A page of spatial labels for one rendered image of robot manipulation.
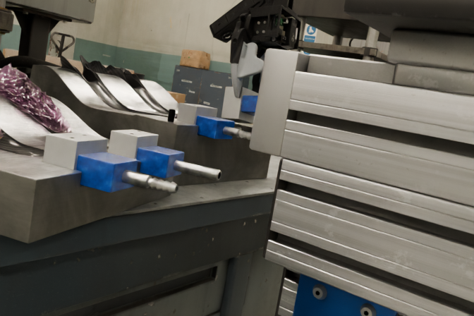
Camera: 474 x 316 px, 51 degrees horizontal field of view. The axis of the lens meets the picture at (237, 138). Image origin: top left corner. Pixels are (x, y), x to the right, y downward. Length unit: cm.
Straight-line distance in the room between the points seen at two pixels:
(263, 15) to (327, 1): 407
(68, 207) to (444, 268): 32
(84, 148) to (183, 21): 865
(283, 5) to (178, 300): 49
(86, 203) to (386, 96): 29
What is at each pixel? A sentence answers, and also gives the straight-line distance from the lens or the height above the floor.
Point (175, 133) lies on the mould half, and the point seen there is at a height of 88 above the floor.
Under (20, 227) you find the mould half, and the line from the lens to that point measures 45.
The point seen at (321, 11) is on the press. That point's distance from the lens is 489.
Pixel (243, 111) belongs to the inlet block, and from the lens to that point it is 82.
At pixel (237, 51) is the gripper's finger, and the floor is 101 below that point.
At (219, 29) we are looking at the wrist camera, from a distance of 89.
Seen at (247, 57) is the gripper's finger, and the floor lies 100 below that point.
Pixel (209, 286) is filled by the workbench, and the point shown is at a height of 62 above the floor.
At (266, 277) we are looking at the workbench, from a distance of 101.
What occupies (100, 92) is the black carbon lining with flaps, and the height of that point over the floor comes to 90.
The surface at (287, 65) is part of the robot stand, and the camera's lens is 42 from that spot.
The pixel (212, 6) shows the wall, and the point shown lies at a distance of 881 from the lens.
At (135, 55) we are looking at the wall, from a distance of 975.
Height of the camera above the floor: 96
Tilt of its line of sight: 6 degrees down
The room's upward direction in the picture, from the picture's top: 10 degrees clockwise
